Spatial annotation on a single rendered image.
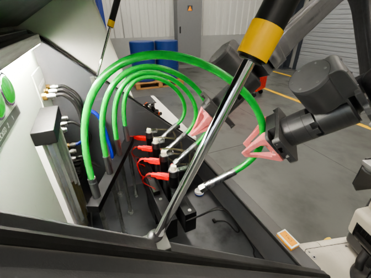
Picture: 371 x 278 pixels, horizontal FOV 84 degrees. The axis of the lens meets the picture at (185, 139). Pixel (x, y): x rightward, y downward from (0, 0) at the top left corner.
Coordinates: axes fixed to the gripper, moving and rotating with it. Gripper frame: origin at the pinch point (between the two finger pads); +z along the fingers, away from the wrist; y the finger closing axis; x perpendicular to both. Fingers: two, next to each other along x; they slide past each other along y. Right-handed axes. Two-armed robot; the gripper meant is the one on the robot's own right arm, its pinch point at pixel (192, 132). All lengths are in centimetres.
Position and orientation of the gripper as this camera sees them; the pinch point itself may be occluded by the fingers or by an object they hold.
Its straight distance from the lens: 53.7
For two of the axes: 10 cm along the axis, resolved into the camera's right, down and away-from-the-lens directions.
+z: -7.0, 6.6, 2.6
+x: 1.5, 5.0, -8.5
